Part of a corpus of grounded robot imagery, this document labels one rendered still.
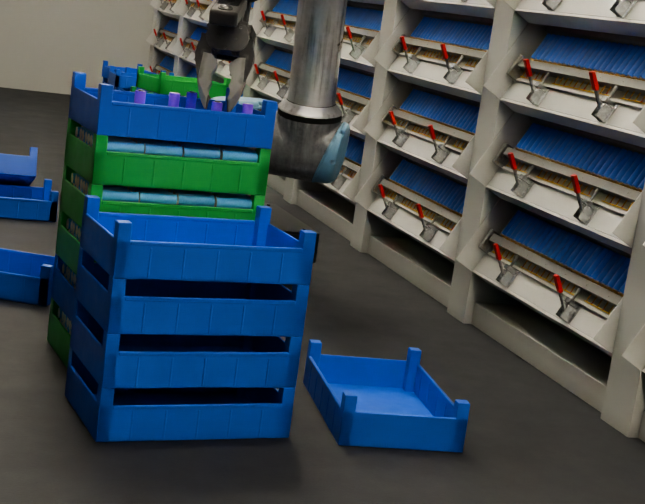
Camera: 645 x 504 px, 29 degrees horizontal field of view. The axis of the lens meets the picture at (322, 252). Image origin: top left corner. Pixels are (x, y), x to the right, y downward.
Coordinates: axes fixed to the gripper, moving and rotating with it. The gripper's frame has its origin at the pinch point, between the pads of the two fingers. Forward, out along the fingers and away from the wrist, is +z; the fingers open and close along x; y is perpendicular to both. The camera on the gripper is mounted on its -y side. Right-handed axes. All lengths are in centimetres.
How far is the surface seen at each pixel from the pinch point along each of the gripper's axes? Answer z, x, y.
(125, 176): 15.3, 11.6, -6.6
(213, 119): 3.5, -0.3, -2.7
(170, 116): 4.6, 6.0, -6.2
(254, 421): 50, -16, -16
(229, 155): 8.4, -3.3, 1.2
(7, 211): 17, 69, 112
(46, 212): 15, 60, 115
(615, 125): -10, -68, 21
